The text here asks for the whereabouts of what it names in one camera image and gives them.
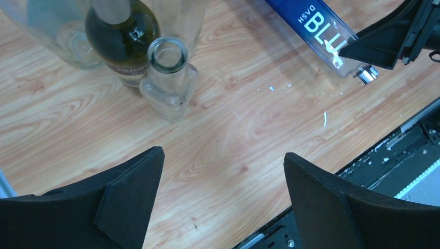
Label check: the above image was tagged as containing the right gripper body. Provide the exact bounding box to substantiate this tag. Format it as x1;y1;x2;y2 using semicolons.
401;1;439;65

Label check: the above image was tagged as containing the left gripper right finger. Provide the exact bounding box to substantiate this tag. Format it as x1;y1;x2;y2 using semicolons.
283;153;439;248

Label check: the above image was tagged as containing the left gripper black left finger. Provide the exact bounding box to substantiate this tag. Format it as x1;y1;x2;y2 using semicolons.
1;146;165;248

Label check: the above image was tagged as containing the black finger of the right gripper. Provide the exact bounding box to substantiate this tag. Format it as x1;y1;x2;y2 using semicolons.
339;1;420;70

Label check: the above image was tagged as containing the clear bottle blue label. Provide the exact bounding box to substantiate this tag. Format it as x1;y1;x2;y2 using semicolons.
266;0;378;85

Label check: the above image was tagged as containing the small clear glass bottle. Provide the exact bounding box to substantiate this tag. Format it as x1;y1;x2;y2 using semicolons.
139;36;198;122

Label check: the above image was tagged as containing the dark green wine bottle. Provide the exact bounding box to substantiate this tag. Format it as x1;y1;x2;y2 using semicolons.
85;0;160;88

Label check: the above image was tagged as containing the clear bottle white label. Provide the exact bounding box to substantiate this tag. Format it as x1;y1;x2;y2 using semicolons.
1;0;104;71

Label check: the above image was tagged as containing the slim clear glass bottle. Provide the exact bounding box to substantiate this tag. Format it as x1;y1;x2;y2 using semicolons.
152;0;209;59

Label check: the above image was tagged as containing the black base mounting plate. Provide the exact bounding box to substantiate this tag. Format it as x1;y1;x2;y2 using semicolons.
237;100;439;248

